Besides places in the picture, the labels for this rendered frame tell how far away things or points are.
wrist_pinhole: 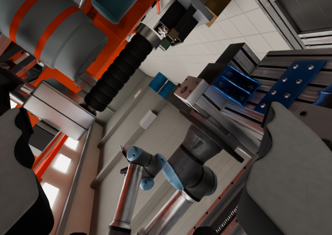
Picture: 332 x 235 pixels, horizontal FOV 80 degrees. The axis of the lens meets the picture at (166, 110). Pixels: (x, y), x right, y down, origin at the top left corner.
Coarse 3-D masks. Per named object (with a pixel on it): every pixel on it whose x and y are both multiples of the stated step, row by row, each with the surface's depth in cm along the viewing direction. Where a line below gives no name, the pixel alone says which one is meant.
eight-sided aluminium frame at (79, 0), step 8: (72, 0) 62; (80, 0) 61; (80, 8) 64; (16, 48) 59; (0, 56) 55; (8, 56) 57; (16, 56) 60; (32, 56) 61; (8, 64) 59; (24, 64) 59; (32, 64) 62; (16, 72) 56; (24, 72) 61
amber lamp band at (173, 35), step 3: (168, 30) 82; (171, 30) 79; (174, 30) 79; (168, 33) 79; (171, 33) 79; (174, 33) 79; (177, 33) 80; (168, 36) 79; (171, 36) 79; (174, 36) 80; (177, 36) 80; (171, 39) 80; (174, 39) 80
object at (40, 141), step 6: (84, 96) 56; (36, 126) 27; (42, 126) 27; (48, 126) 28; (36, 132) 27; (42, 132) 27; (48, 132) 27; (54, 132) 28; (30, 138) 27; (36, 138) 27; (42, 138) 27; (48, 138) 27; (30, 144) 27; (36, 144) 27; (42, 144) 27; (48, 144) 28; (42, 150) 28
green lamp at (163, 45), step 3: (162, 39) 80; (165, 39) 79; (162, 42) 79; (165, 42) 79; (168, 42) 80; (162, 45) 79; (165, 45) 80; (168, 45) 80; (162, 48) 81; (165, 48) 80
